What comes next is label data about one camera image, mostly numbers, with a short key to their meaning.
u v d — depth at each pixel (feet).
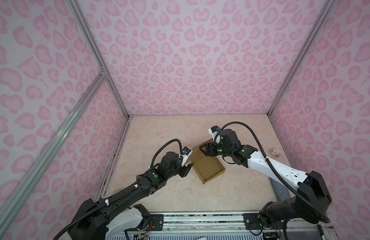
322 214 1.23
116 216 1.50
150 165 2.07
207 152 2.35
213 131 2.40
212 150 2.31
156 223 2.41
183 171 2.32
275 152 3.13
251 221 2.41
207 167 2.95
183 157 2.18
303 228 2.39
